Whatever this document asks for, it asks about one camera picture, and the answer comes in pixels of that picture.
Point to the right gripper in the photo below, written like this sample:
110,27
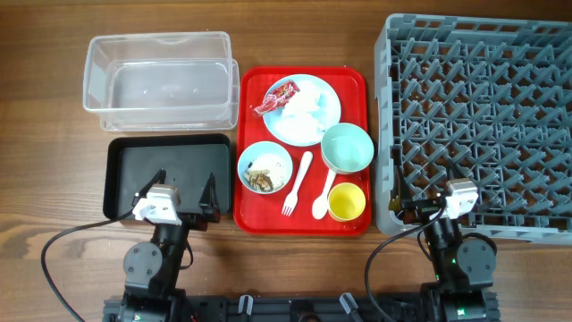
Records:
423,207

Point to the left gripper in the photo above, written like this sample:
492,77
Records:
209,203

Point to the yellow cup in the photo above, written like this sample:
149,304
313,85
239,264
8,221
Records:
346,202

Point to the light blue small bowl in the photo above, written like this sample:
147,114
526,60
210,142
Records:
260,148

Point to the rice and food scraps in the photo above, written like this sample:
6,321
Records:
266,173

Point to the mint green bowl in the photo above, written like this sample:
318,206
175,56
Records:
346,148

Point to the white plastic fork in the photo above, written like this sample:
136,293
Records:
292,198

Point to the white plastic spoon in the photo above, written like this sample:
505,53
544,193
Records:
320,205

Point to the red snack wrapper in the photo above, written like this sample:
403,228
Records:
277,98

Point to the light blue plate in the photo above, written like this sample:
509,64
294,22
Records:
330,107

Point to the white napkin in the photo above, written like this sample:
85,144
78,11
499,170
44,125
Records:
298,121

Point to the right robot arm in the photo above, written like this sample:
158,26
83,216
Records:
463,263

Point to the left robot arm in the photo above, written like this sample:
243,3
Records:
152,268

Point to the grey dishwasher rack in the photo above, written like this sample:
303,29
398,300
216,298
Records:
493,97

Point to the black tray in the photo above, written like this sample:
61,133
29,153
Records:
188,160

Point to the clear plastic bin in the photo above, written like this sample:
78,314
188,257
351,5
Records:
176,81

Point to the red serving tray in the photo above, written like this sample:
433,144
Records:
303,152

